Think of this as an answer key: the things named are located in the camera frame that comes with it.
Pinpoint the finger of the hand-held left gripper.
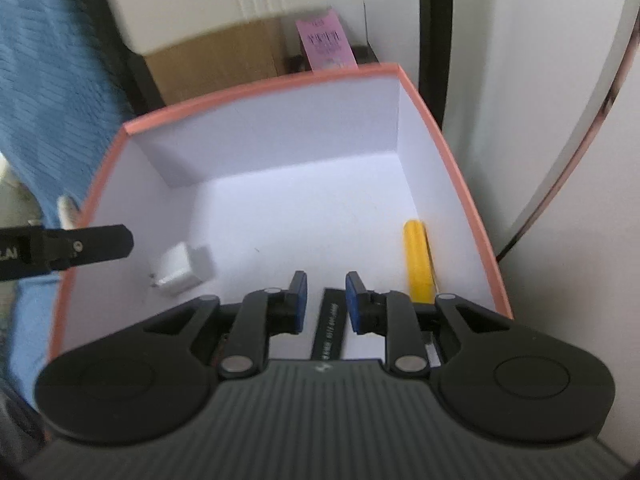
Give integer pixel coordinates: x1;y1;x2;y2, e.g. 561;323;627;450
42;224;135;274

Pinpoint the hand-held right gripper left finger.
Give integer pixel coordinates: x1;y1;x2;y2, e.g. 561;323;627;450
142;270;308;379

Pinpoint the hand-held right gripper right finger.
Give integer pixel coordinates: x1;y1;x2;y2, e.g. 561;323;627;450
345;271;512;379

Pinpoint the black rectangular device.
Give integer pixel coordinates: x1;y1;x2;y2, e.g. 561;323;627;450
311;287;353;361

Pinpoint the yellow handled screwdriver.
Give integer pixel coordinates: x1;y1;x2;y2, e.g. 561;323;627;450
403;219;441;306

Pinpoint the white charger plug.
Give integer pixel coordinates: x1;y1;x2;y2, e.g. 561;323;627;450
149;242;217;297

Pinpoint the pink cardboard box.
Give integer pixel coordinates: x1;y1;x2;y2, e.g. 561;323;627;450
47;62;514;367

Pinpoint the blue textured cover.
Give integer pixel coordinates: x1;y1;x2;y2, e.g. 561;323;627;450
0;0;136;391

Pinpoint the brown cardboard box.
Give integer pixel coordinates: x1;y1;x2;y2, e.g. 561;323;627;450
143;15;302;111

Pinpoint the pink paper tag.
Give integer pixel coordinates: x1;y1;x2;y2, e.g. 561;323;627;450
295;7;359;74

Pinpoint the white curved panel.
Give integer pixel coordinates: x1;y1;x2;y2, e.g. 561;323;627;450
445;0;640;263

